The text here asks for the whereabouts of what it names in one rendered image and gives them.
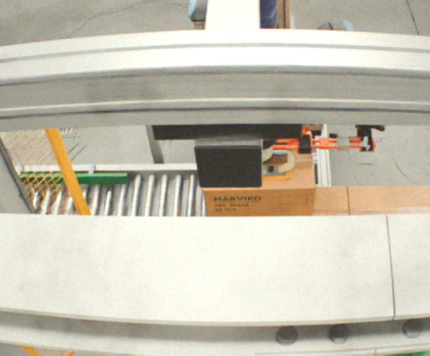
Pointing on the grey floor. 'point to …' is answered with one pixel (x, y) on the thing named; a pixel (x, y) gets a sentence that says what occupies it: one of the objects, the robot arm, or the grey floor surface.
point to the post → (154, 146)
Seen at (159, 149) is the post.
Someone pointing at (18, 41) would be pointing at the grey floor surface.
